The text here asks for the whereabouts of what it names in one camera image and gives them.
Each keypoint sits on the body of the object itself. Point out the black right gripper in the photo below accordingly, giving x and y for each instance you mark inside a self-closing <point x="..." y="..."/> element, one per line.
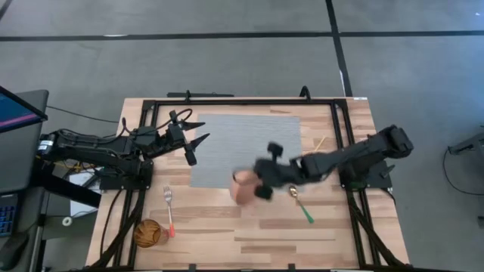
<point x="274" y="172"/>

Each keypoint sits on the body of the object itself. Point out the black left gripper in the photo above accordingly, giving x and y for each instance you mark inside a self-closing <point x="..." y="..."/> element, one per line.
<point x="175" y="134"/>

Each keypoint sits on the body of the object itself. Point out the copper mug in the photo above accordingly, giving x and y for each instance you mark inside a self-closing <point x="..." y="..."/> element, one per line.
<point x="242" y="189"/>

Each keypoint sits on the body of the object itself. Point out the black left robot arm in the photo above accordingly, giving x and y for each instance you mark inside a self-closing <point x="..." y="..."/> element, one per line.
<point x="94" y="147"/>

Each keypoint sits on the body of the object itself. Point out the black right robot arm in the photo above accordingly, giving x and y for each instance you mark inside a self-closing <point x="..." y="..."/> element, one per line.
<point x="359" y="151"/>

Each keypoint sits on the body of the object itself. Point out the grey woven placemat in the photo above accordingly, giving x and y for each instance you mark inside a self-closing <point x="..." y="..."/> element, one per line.
<point x="242" y="151"/>

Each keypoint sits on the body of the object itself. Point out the thin yellow stick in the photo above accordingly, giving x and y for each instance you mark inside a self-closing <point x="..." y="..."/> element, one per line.
<point x="320" y="144"/>

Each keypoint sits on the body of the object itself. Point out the amber ribbed glass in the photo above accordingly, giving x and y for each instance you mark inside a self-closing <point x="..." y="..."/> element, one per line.
<point x="148" y="233"/>

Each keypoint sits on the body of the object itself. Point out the white tape roll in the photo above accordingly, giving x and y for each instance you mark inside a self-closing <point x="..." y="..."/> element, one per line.
<point x="67" y="221"/>

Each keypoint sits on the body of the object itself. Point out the dark grey side desk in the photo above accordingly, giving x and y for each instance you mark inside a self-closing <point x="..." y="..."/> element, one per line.
<point x="19" y="158"/>

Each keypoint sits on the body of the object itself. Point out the computer monitor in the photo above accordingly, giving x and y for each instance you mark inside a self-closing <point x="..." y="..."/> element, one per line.
<point x="17" y="111"/>

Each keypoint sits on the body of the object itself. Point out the keyboard with blue keys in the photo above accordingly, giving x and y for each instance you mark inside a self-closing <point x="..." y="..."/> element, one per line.
<point x="7" y="215"/>

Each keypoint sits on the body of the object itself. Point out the black aluminium table frame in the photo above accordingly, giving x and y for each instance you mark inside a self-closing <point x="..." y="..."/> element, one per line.
<point x="246" y="102"/>

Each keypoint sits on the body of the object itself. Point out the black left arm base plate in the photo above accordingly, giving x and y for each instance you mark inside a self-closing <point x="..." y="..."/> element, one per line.
<point x="125" y="182"/>

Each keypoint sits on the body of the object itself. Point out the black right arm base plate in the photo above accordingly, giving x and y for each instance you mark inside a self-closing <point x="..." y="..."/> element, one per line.
<point x="374" y="177"/>

